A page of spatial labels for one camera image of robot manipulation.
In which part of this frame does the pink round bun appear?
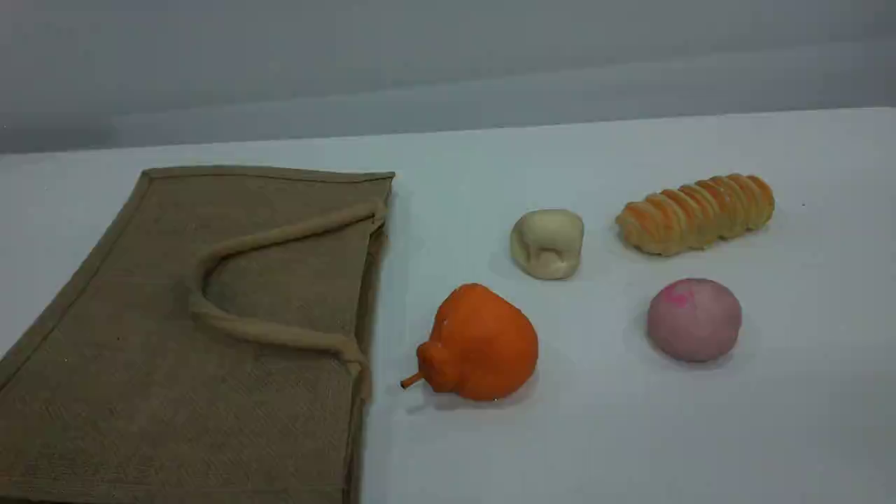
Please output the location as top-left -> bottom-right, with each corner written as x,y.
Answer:
646,278 -> 743,363

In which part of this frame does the striped long bread roll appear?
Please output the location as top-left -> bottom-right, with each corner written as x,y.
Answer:
615,173 -> 776,257

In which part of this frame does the orange toy fruit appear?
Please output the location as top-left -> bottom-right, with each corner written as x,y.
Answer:
400,283 -> 540,403

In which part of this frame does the brown burlap tote bag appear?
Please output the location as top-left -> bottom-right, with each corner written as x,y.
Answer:
0,165 -> 396,504

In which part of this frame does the cream egg yolk pastry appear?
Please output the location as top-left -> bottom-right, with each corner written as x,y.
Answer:
510,209 -> 585,281

